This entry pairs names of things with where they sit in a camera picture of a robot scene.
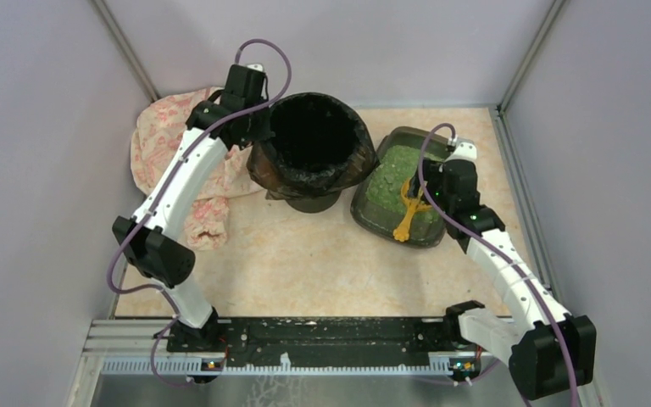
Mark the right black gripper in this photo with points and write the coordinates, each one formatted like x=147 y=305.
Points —
x=431 y=191

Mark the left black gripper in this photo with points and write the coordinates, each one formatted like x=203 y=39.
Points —
x=258 y=131

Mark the yellow litter scoop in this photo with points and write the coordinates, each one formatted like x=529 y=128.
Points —
x=412 y=199

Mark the black trash bin with bag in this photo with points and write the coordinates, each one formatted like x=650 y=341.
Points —
x=321 y=146

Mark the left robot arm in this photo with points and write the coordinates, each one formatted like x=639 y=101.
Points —
x=238 y=115

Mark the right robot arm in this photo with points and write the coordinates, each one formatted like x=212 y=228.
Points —
x=546 y=348

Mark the green cat litter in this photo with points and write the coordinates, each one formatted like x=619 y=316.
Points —
x=397 y=166

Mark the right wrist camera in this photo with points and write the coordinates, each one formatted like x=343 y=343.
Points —
x=463 y=149

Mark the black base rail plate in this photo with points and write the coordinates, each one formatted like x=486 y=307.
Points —
x=347 y=345

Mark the aluminium frame rail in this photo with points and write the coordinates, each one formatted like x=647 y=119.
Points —
x=138 y=346

